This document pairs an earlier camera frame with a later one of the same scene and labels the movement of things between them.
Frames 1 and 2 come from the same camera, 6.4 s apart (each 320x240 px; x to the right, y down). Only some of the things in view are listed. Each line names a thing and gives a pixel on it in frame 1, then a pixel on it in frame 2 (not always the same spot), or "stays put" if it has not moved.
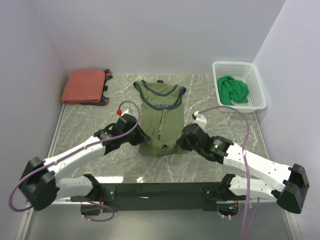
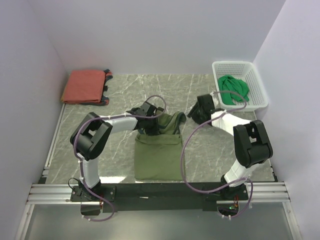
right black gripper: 182,144 → 192,114
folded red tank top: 86,86 stays put
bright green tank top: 231,90 stays put
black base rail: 156,196 stays put
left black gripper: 141,136 → 155,131
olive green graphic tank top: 162,118 → 160,157
